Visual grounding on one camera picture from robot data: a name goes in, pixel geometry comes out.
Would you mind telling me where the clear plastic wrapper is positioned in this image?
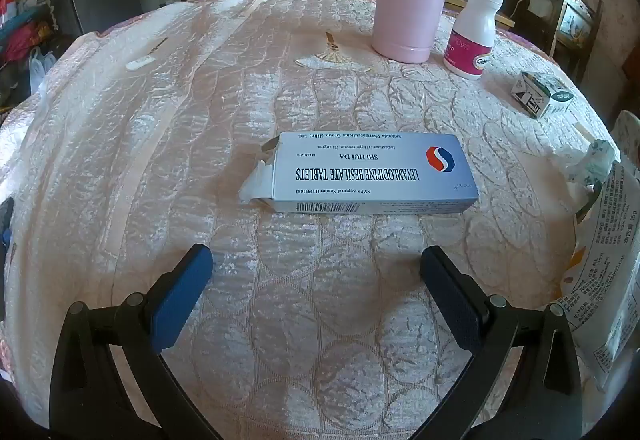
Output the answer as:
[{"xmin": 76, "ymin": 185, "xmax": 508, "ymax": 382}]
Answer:
[{"xmin": 565, "ymin": 139, "xmax": 621, "ymax": 221}]

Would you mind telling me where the wooden chair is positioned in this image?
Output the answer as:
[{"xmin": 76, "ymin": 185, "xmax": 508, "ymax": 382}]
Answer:
[{"xmin": 515, "ymin": 0, "xmax": 603, "ymax": 81}]

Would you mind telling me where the white pill bottle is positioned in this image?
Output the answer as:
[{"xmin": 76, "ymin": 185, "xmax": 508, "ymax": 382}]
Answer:
[{"xmin": 443, "ymin": 0, "xmax": 505, "ymax": 81}]

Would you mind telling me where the green white milk carton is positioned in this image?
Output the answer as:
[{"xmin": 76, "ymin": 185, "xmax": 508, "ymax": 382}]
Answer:
[{"xmin": 510, "ymin": 71, "xmax": 576, "ymax": 121}]

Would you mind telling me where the pile of colourful bags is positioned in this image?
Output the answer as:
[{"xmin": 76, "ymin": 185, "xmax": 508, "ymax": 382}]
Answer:
[{"xmin": 0, "ymin": 0, "xmax": 66, "ymax": 111}]

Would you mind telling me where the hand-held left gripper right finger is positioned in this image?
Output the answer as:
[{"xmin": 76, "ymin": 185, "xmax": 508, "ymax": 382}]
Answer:
[{"xmin": 415, "ymin": 245, "xmax": 586, "ymax": 440}]

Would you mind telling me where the pink quilted tablecloth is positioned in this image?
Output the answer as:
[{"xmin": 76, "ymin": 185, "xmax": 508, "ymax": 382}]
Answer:
[{"xmin": 0, "ymin": 0, "xmax": 626, "ymax": 440}]

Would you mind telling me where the white printed snack packet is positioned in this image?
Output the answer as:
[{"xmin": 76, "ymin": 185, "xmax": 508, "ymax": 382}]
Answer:
[{"xmin": 550, "ymin": 160, "xmax": 640, "ymax": 393}]

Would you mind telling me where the blue white medicine box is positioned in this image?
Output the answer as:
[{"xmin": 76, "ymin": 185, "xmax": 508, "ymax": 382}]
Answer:
[{"xmin": 239, "ymin": 131, "xmax": 478, "ymax": 215}]

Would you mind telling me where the painted white box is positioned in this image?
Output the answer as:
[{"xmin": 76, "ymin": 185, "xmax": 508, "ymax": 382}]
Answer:
[{"xmin": 557, "ymin": 0, "xmax": 598, "ymax": 51}]

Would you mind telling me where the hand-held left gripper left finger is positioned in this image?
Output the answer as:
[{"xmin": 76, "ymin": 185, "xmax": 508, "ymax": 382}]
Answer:
[{"xmin": 48, "ymin": 243, "xmax": 226, "ymax": 440}]

